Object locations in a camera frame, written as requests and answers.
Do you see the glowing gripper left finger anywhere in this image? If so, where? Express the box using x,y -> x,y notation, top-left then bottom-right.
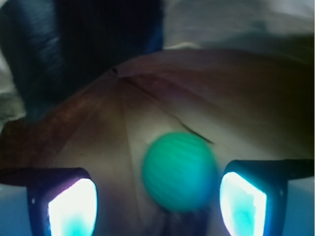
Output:
0,168 -> 98,236

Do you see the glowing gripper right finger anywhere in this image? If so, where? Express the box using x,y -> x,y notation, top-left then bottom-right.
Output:
220,159 -> 315,236

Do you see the green dimpled ball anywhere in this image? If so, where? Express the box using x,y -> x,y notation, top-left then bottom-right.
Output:
142,132 -> 217,212

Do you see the crumpled brown paper bin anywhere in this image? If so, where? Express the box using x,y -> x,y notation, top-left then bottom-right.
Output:
0,50 -> 314,236

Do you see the black tape patch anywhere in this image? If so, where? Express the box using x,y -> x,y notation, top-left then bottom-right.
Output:
0,0 -> 163,122

